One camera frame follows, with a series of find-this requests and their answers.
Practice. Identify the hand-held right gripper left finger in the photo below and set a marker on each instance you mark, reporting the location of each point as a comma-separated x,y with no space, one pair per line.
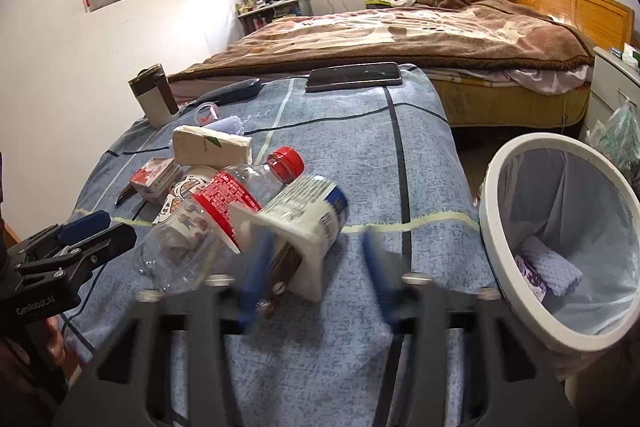
252,279

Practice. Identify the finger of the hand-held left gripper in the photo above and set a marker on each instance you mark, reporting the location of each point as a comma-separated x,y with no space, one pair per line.
102,244
85,224

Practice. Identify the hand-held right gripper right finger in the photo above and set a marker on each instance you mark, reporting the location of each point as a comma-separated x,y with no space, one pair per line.
377,274

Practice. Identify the white jar blue label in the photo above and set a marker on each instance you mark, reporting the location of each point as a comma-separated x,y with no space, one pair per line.
305,217

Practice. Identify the small red white box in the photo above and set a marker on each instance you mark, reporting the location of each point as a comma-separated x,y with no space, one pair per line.
155,177

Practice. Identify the clear plastic bottle red cap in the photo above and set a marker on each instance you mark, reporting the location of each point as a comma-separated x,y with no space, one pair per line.
225,197

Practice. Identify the printed paper cup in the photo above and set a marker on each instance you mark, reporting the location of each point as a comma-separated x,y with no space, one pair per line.
180,194

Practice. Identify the white soft tissue pack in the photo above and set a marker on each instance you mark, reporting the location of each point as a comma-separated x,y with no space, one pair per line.
210,147

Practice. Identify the light blue bin liner bag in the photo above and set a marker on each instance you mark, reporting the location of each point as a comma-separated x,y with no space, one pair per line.
575,207

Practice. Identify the person's left hand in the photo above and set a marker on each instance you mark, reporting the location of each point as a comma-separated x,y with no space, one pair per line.
55,342

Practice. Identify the brown snack wrapper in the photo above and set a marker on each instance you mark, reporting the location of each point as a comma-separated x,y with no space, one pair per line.
125,196

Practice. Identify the blue plaid blanket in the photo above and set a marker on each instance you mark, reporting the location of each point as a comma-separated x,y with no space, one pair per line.
350,147

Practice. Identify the white brown thermos mug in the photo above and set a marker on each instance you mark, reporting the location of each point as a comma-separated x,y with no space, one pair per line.
155,102

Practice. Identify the lavender rolled cloth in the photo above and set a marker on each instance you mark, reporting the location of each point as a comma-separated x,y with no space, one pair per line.
227,126

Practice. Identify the purple white tissue pack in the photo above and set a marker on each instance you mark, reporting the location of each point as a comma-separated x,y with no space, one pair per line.
545,272

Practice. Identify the dark blue oblong case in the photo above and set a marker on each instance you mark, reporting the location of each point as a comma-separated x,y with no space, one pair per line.
230,92

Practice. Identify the black smartphone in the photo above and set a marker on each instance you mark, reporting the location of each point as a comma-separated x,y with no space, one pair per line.
350,77

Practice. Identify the bed with yellow base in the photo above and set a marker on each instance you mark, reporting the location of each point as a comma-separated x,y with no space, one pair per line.
500,104

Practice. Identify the brown patterned bed blanket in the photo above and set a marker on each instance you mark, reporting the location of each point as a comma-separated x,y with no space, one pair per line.
400,37

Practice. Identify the cluttered shelf desk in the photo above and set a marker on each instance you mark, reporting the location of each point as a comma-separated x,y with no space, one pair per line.
280,7

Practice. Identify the green plastic bag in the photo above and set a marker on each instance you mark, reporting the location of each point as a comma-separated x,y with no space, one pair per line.
620,137

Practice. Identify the white nightstand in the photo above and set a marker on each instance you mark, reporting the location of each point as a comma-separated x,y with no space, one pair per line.
610,82

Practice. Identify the pile of small boxes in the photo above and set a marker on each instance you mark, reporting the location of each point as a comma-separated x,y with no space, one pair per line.
627,54

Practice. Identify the wooden headboard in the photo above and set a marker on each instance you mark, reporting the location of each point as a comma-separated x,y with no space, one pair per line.
590,17

